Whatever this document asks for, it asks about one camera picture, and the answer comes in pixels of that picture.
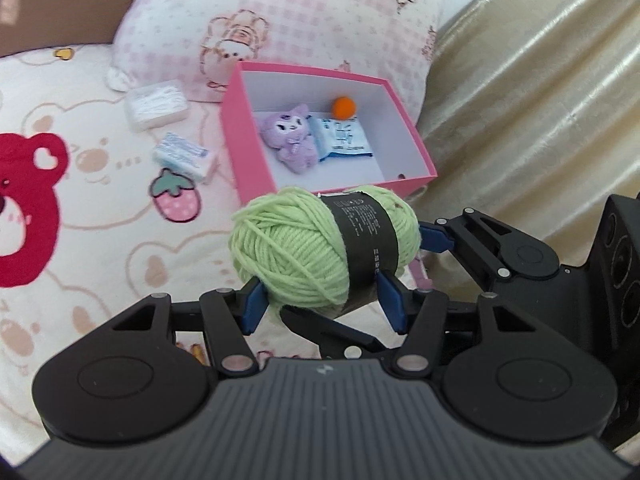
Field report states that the bear printed blanket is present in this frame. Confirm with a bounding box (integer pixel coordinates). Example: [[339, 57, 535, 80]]
[[0, 42, 431, 466]]

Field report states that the gold curtain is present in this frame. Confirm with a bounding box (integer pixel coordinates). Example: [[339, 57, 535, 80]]
[[400, 0, 640, 281]]

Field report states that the pink checked cartoon pillow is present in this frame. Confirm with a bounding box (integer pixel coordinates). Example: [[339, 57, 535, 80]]
[[106, 0, 446, 106]]

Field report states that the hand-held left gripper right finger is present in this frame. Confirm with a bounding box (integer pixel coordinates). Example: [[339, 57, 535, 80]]
[[376, 270, 531, 377]]

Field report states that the green yarn ball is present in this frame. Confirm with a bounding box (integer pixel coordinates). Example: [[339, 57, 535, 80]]
[[229, 185, 422, 320]]

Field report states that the purple plush toy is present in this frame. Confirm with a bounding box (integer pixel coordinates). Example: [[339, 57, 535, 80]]
[[257, 104, 319, 177]]

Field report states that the brown pillow with cloud print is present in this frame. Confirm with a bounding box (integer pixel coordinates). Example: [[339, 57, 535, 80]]
[[0, 0, 148, 58]]

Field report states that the clear box of floss picks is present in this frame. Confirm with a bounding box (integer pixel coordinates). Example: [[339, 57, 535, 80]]
[[123, 80, 191, 133]]

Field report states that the blue wet wipes packet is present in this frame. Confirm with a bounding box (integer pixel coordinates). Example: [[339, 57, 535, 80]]
[[309, 116, 375, 162]]

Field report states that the small white blue box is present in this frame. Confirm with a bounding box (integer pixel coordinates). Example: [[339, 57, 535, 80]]
[[152, 131, 218, 183]]

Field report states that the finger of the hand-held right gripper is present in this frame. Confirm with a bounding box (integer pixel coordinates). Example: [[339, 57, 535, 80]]
[[279, 305, 388, 360], [417, 207, 521, 281]]

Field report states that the pink cardboard box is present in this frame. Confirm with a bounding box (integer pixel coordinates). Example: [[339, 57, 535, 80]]
[[220, 60, 438, 206]]

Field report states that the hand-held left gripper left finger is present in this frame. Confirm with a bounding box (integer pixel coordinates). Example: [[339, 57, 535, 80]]
[[112, 280, 268, 377]]

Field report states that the orange makeup sponge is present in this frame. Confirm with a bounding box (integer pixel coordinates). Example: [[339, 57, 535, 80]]
[[331, 96, 357, 121]]

